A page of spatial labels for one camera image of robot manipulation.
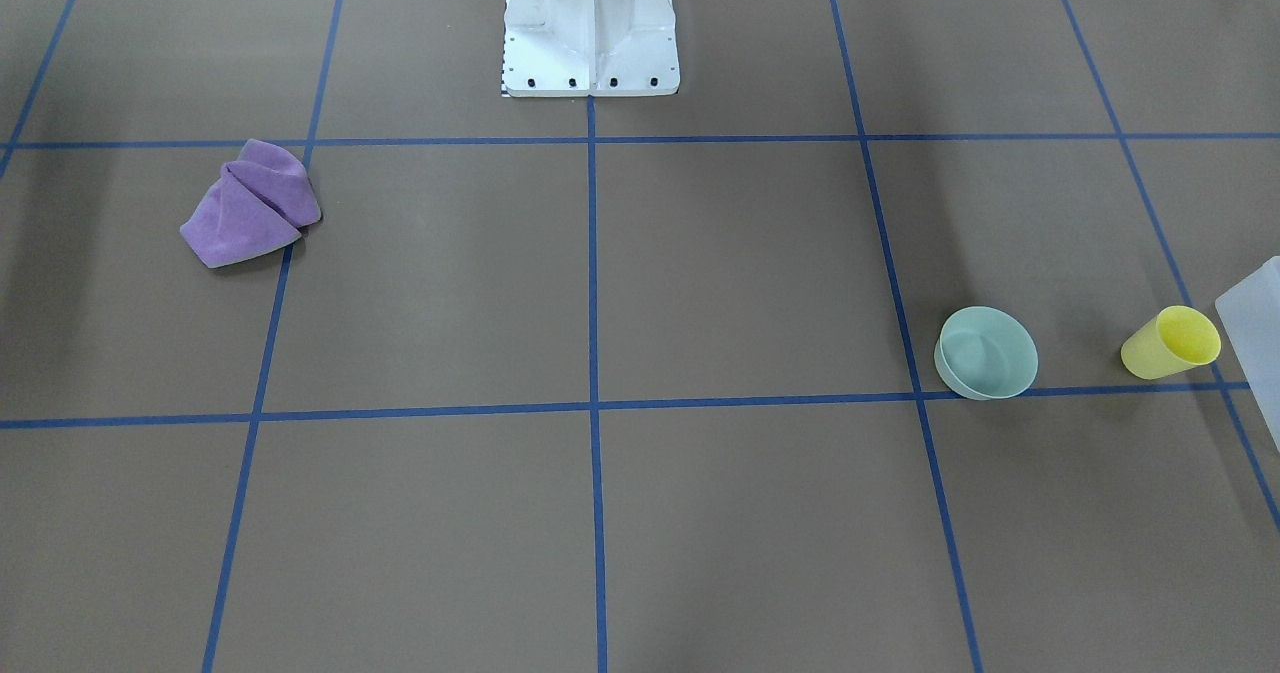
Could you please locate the light green plastic bowl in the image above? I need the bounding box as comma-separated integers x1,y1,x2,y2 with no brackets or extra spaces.
934,307,1039,400

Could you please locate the purple microfiber cloth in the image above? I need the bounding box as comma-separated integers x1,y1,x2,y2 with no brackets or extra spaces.
179,139,323,269

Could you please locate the yellow plastic cup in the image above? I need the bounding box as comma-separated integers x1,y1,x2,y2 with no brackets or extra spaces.
1120,305,1222,380

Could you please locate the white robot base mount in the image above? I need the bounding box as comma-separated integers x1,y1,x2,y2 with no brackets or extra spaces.
500,0,681,99

